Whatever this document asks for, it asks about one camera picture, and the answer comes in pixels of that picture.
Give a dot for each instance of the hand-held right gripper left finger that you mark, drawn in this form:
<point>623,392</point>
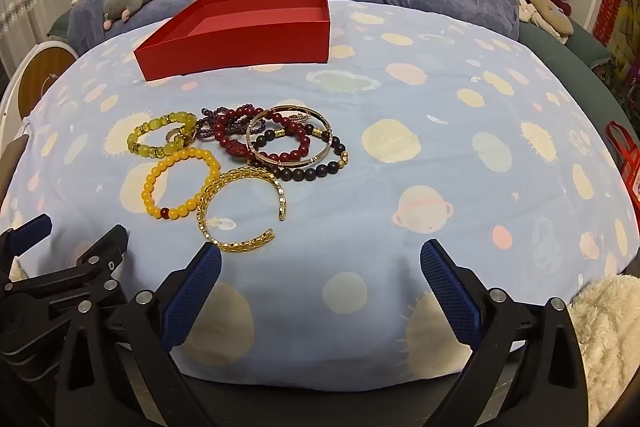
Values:
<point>192,297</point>

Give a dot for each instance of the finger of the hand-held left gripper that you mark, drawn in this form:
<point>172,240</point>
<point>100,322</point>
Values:
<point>30,228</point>
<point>102,252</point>

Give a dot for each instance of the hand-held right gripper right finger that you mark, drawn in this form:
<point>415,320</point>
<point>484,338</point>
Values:
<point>450,294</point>

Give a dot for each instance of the rose gold bangle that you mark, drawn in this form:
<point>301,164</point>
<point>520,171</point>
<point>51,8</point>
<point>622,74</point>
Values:
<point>287,108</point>

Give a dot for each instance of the red cardboard box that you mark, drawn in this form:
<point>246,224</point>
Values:
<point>240,47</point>

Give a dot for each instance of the brown flat object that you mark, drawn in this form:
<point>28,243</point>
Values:
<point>12,162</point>

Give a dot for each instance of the round white-rimmed wooden board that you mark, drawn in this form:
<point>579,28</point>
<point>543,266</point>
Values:
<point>42,77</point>

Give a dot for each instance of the white fluffy blanket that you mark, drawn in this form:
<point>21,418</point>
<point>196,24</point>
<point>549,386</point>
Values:
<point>610,332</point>

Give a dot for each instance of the planet printed bed sheet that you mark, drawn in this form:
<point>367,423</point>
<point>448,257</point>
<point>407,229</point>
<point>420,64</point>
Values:
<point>400,107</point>

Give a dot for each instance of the red bag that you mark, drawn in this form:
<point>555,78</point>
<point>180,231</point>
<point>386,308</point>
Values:
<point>625,157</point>

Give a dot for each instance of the white lace curtain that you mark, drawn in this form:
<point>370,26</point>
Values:
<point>30,2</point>

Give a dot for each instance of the potted flowers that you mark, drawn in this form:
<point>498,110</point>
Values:
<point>625,72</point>

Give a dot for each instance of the beige plush toy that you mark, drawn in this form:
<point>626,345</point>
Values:
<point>547,12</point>

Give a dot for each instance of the dark green upholstered bed frame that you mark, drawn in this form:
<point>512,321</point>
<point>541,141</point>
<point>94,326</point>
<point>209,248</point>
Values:
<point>585,42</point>

